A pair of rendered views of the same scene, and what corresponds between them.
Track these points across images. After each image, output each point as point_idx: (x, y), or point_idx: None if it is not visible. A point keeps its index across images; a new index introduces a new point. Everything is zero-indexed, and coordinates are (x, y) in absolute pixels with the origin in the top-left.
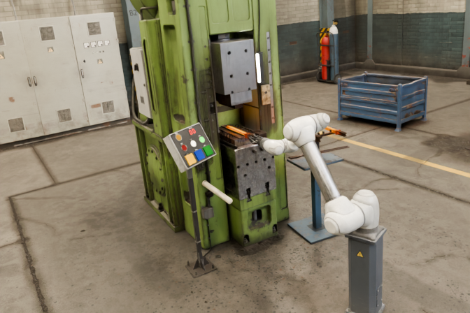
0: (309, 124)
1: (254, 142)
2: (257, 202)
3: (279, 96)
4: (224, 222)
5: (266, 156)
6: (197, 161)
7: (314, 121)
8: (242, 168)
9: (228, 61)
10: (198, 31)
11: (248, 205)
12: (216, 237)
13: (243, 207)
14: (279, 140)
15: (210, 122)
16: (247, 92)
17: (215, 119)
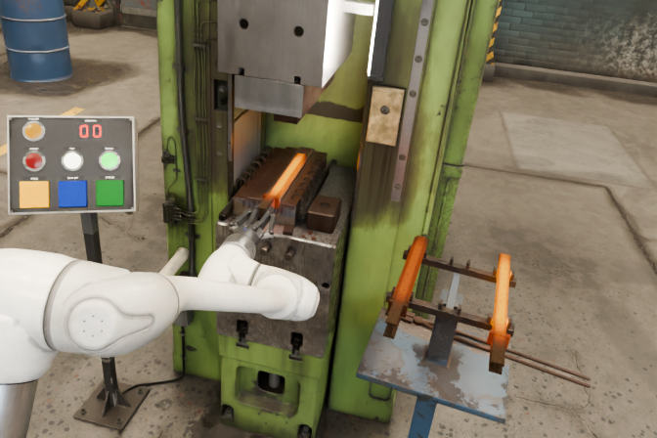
0: (3, 307)
1: (232, 229)
2: (262, 359)
3: (435, 138)
4: None
5: (306, 277)
6: (55, 207)
7: (43, 306)
8: None
9: None
10: None
11: (240, 353)
12: (199, 364)
13: (226, 352)
14: (243, 266)
15: (212, 129)
16: (288, 88)
17: (227, 125)
